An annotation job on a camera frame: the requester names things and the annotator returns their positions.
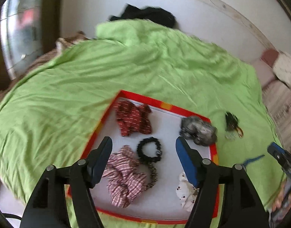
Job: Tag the person's right hand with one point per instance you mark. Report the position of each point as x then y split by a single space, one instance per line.
279 198

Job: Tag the stained glass door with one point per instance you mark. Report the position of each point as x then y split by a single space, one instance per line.
19 26

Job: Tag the striped pink bedding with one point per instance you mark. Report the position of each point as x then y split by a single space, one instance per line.
283 109

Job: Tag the red polka dot scrunchie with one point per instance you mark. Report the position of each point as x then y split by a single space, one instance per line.
133 120

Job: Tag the red white plaid scrunchie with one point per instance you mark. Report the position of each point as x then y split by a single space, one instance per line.
124 182

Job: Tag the black hair claw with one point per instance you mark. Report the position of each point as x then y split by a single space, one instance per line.
231 123

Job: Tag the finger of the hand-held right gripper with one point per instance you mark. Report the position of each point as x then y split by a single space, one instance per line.
278 153

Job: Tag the white printed scrunchie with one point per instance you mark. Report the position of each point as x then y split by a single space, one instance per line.
184 192

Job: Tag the red shallow box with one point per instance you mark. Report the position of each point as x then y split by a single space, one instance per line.
164 128

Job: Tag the pink pillow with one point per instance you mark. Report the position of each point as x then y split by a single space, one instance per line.
266 64

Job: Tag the green bed sheet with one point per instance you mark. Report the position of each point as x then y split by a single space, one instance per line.
93 71

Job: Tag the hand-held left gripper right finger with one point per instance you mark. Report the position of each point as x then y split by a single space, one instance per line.
187 161

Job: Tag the brown patterned blanket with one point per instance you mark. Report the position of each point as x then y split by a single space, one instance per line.
67 42

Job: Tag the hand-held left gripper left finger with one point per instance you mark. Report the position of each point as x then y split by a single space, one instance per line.
97 163

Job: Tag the black cloth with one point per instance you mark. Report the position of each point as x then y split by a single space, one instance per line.
145 14

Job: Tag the grey furry scrunchie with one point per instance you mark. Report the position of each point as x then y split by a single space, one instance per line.
200 129

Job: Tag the black scrunchie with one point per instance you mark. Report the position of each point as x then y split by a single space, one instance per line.
157 150

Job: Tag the white crumpled cloth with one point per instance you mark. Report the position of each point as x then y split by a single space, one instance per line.
287 68

